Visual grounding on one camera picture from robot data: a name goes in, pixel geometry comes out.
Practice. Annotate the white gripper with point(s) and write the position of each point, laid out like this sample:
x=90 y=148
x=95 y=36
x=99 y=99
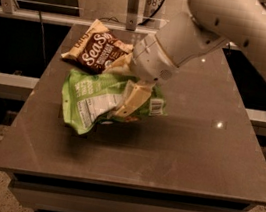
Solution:
x=151 y=61

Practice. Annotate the green rice chip bag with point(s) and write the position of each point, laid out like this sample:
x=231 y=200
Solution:
x=91 y=99

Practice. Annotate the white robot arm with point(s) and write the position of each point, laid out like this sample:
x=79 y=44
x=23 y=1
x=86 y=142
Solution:
x=206 y=26

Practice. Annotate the brown seaweed snack bag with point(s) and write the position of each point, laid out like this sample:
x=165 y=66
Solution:
x=97 y=48

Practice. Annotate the grey cabinet drawers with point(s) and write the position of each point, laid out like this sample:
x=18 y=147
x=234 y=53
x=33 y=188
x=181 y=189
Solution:
x=122 y=207

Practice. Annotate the middle metal rail bracket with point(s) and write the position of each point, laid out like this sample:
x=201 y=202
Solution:
x=132 y=14

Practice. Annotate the horizontal metal rail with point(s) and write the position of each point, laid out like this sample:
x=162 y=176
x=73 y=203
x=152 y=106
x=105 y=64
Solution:
x=68 y=20

